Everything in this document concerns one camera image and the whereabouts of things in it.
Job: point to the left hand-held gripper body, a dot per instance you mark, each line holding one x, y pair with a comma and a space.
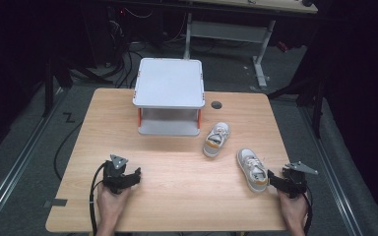
114, 177

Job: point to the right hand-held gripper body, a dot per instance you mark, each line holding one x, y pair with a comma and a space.
295, 183

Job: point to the grey white child sneaker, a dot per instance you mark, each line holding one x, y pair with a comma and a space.
252, 170
216, 139

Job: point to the white two-tier shoe rack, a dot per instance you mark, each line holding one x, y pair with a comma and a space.
169, 82

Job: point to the person's right hand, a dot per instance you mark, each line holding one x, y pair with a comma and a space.
295, 209

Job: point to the person's left hand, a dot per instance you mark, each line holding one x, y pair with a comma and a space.
110, 206

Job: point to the grey tape strip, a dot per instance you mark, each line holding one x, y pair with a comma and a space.
57, 202

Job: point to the black stand leg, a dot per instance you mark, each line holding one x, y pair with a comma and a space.
317, 111
48, 88

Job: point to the round black table grommet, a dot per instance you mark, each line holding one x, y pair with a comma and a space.
216, 105

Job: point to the light desk with white legs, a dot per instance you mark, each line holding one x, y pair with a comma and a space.
229, 31

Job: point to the metal floor rail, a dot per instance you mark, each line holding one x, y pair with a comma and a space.
333, 177
16, 164

